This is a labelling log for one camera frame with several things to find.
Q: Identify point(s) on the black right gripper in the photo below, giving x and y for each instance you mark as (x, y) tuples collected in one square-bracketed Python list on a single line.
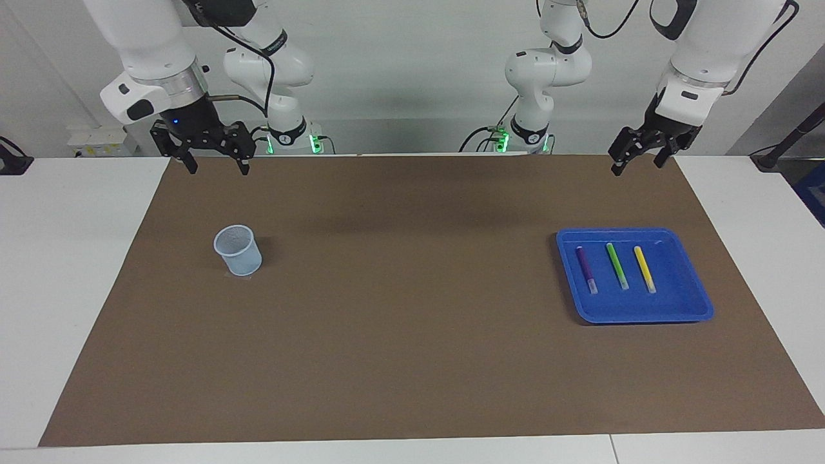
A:
[(193, 119)]

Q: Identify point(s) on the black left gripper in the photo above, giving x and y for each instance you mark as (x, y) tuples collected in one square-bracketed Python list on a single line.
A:
[(667, 125)]

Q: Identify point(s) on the yellow pen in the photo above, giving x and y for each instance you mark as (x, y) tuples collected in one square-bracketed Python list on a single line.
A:
[(644, 267)]

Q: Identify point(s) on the green pen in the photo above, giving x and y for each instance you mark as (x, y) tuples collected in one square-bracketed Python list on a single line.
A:
[(617, 264)]

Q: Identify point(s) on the purple pen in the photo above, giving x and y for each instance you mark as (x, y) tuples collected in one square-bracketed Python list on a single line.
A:
[(586, 267)]

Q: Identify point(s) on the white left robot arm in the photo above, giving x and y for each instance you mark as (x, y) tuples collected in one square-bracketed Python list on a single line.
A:
[(548, 67)]

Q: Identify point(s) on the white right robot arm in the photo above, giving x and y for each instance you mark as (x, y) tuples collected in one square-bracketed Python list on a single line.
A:
[(155, 38)]

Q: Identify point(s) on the white power strip box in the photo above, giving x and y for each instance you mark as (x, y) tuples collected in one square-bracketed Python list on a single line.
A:
[(97, 138)]

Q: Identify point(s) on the translucent plastic cup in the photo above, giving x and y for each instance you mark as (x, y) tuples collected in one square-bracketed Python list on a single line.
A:
[(240, 256)]

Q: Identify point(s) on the black stand leg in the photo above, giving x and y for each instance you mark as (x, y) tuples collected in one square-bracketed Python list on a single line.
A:
[(783, 145)]

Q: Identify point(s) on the blue plastic tray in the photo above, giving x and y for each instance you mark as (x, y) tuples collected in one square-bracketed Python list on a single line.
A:
[(670, 303)]

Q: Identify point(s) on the blue box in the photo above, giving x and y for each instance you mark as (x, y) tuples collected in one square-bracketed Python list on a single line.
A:
[(813, 193)]

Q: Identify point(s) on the black table clamp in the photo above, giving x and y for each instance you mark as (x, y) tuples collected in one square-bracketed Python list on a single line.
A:
[(13, 164)]

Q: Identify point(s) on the brown table mat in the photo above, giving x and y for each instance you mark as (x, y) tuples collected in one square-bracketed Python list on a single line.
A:
[(412, 335)]

